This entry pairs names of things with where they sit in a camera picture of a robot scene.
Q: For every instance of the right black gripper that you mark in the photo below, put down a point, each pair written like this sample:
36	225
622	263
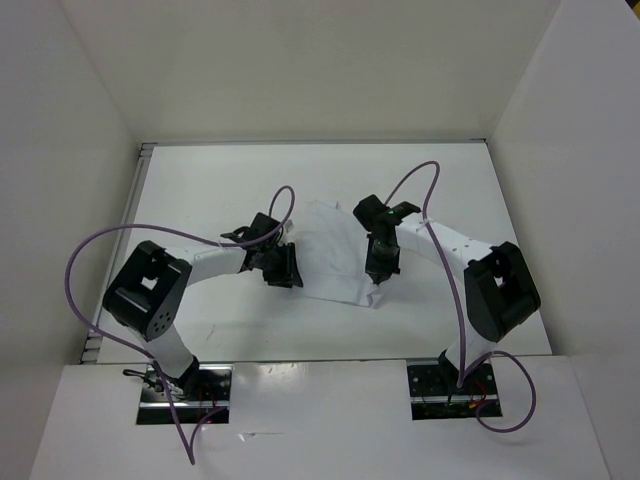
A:
380	272

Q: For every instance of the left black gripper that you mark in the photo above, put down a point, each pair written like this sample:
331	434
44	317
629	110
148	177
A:
288	274

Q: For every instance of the white skirt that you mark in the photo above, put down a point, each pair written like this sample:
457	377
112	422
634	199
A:
331	248

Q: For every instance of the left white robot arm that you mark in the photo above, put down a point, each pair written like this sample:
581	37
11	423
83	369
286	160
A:
146	293

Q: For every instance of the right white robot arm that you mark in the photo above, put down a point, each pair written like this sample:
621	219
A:
492	286

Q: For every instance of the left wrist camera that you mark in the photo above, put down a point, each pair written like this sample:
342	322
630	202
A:
286	228

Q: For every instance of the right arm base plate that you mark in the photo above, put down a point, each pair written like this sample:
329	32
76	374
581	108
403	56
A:
433	398

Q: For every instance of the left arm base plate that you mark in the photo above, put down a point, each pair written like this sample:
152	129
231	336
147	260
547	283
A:
209	399

